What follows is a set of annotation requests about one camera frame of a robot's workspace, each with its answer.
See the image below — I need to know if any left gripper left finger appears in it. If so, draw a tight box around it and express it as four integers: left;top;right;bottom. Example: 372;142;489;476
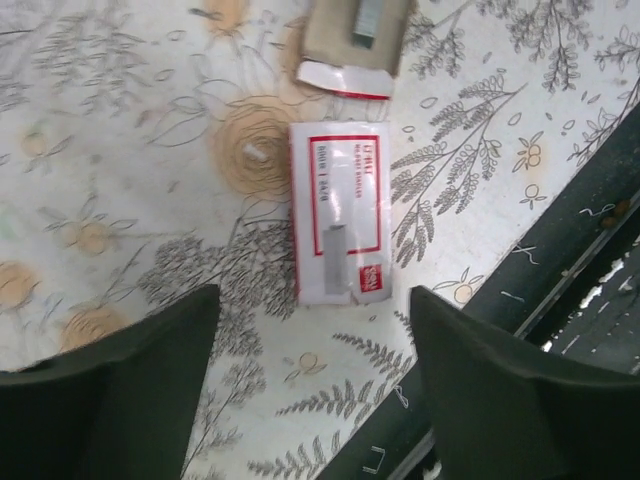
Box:
1;284;221;479

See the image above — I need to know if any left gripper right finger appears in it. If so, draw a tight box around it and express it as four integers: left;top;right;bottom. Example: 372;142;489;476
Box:
409;286;639;479

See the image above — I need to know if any white red staple box sleeve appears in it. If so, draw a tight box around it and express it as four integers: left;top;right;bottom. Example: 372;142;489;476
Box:
289;121;393;306

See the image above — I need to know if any brown staple box tray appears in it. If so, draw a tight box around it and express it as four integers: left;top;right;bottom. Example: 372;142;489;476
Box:
296;0;415;100

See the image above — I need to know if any silver staple strip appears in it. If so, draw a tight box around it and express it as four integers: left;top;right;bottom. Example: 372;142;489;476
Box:
351;0;385;49

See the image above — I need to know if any floral table mat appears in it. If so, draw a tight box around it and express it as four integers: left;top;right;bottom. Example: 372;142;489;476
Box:
1;1;639;479

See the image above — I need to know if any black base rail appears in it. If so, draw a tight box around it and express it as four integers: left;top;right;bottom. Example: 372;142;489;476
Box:
322;111;639;479

